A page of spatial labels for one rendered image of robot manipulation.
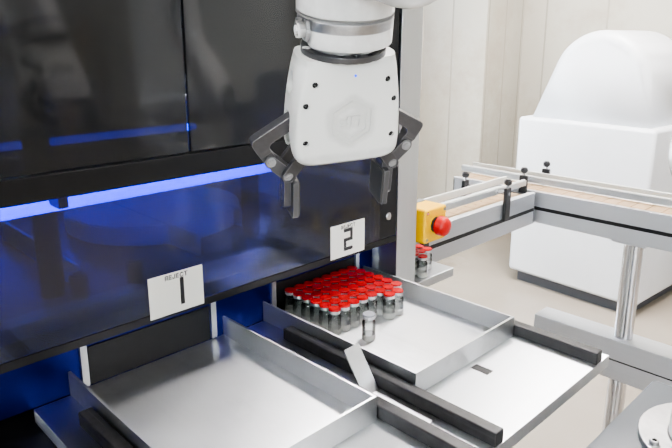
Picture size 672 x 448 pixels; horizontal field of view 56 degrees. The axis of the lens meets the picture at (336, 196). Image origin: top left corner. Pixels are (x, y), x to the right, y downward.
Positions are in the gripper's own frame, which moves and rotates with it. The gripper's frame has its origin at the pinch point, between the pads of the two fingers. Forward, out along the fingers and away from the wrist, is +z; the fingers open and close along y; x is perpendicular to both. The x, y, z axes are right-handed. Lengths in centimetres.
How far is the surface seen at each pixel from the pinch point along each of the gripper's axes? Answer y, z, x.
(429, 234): 36, 39, 41
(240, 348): -6.2, 40.8, 22.9
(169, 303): -16.3, 26.1, 19.6
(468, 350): 25.7, 36.0, 7.6
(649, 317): 218, 177, 119
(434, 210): 38, 35, 43
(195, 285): -12.4, 25.5, 21.6
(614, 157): 206, 105, 159
